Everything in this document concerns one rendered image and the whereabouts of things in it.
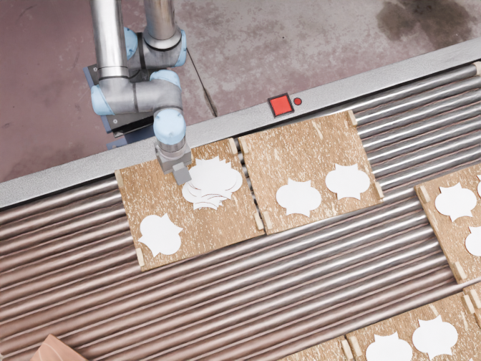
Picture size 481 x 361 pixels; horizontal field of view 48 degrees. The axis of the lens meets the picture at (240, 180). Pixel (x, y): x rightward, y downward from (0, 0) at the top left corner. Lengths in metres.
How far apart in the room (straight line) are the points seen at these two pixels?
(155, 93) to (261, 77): 1.70
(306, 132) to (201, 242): 0.52
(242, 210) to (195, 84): 1.33
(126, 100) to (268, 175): 0.64
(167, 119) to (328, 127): 0.76
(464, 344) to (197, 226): 0.91
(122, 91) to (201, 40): 1.78
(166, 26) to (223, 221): 0.63
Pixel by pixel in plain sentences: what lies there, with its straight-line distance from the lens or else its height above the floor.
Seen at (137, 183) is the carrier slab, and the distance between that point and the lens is 1.82.
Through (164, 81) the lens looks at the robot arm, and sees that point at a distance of 1.38.
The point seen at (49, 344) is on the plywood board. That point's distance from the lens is 1.69.
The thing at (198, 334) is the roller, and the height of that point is 0.92.
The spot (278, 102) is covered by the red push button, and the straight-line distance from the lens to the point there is 1.94.
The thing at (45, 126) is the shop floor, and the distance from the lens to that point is 3.01.
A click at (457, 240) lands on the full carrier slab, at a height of 0.94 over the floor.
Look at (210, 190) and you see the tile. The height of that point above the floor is 1.00.
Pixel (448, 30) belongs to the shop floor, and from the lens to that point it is 3.46.
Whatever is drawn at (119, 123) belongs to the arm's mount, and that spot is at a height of 0.95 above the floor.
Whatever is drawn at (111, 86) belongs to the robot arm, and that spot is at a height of 1.45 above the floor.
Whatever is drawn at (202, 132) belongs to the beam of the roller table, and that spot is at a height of 0.92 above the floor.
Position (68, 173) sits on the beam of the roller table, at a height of 0.91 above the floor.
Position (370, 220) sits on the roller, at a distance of 1.87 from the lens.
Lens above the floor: 2.67
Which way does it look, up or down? 73 degrees down
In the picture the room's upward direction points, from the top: 11 degrees clockwise
